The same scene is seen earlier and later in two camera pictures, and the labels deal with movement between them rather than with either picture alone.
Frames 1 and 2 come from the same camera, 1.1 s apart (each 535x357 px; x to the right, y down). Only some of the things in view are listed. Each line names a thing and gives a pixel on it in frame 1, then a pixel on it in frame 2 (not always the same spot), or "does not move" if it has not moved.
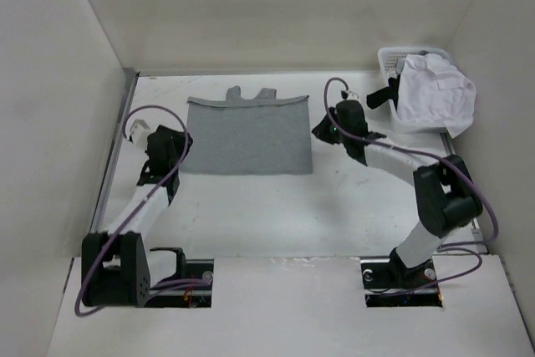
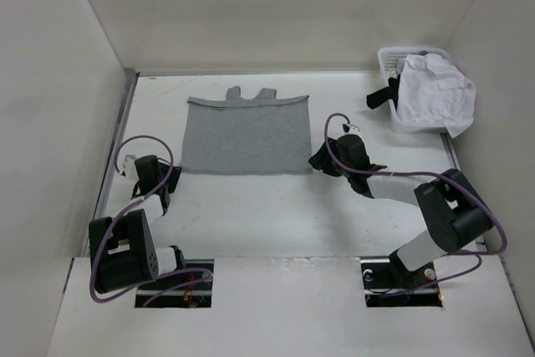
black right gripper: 321,130 → 321,160
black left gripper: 180,140 → 173,177
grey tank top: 262,135 does not move
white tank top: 433,90 does not move
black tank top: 391,92 does not move
